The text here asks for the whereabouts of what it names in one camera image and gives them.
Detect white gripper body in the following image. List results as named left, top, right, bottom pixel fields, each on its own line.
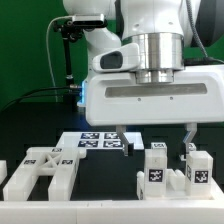
left=86, top=65, right=224, bottom=126

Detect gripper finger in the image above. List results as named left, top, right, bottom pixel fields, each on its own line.
left=116, top=125, right=134, bottom=156
left=180, top=123, right=197, bottom=161

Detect white chair seat part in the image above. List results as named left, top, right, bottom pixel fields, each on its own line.
left=136, top=168, right=214, bottom=201

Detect white chair back frame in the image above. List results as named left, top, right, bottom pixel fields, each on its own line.
left=3, top=147, right=87, bottom=201

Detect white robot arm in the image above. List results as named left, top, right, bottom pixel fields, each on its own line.
left=63, top=0, right=224, bottom=143

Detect white small cube right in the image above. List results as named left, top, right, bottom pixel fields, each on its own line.
left=188, top=143, right=197, bottom=152

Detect white small cube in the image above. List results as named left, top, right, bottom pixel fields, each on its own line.
left=151, top=142, right=167, bottom=150
left=188, top=143, right=197, bottom=152

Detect white small cube left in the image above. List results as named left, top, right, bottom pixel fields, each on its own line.
left=151, top=142, right=167, bottom=150

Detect white obstacle fence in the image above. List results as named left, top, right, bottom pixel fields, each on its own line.
left=0, top=159, right=224, bottom=224

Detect white block at left edge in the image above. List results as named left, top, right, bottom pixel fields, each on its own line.
left=0, top=160, right=7, bottom=184

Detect white marker base plate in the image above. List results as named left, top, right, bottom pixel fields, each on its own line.
left=55, top=131, right=145, bottom=151

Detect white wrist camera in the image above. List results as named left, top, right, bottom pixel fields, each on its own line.
left=92, top=43, right=140, bottom=73

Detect black cables on table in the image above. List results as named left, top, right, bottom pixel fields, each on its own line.
left=0, top=85, right=83, bottom=113

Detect background camera on stand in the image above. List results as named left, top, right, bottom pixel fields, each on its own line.
left=72, top=14, right=107, bottom=28

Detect white camera cable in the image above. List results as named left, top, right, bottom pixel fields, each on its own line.
left=45, top=15, right=74, bottom=103

